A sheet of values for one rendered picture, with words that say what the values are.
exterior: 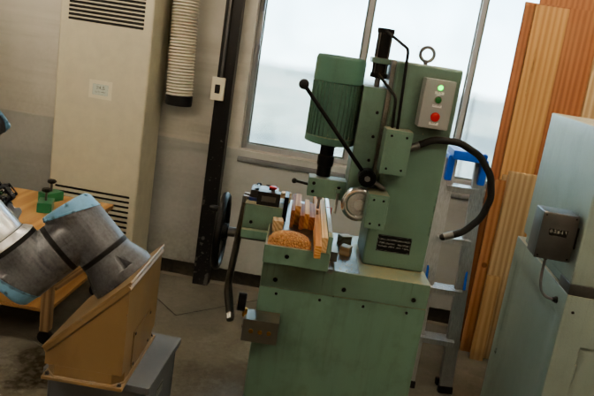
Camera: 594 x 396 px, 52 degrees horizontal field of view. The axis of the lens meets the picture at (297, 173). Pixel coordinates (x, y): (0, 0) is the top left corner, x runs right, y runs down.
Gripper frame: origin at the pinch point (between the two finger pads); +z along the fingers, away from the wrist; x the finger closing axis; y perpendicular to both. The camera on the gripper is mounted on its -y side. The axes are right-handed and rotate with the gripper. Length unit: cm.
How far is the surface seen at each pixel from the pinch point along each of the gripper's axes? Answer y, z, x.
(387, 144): 123, 54, 29
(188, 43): 30, -40, 143
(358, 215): 100, 69, 29
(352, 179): 103, 58, 36
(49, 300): -49, 30, 33
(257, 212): 73, 48, 21
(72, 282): -64, 29, 63
